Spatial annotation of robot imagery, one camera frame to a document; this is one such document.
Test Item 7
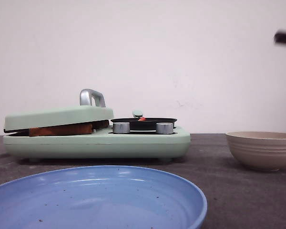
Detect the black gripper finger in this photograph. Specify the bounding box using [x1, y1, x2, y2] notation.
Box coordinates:
[274, 31, 286, 45]

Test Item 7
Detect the blue plate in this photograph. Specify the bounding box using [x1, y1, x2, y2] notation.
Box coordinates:
[0, 166, 207, 229]

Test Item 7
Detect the white bread slice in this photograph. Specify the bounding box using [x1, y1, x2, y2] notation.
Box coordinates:
[92, 120, 109, 130]
[29, 123, 93, 137]

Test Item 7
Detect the mint green breakfast maker base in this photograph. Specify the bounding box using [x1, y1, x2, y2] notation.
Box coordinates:
[3, 126, 191, 159]

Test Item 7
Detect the silver right control knob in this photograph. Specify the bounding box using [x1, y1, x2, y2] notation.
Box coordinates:
[156, 122, 174, 135]

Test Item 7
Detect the small black frying pan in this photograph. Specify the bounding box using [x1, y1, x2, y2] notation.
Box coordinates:
[111, 116, 177, 131]

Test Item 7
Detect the silver left control knob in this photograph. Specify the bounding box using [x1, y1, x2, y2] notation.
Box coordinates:
[112, 122, 131, 134]

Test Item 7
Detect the mint green breakfast maker lid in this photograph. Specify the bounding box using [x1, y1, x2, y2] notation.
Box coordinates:
[3, 89, 113, 133]

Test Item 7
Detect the beige ribbed bowl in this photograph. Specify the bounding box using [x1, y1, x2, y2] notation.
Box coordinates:
[225, 131, 286, 171]

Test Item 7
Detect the silver control knob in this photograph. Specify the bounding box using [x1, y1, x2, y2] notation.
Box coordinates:
[156, 122, 174, 135]
[112, 122, 131, 134]

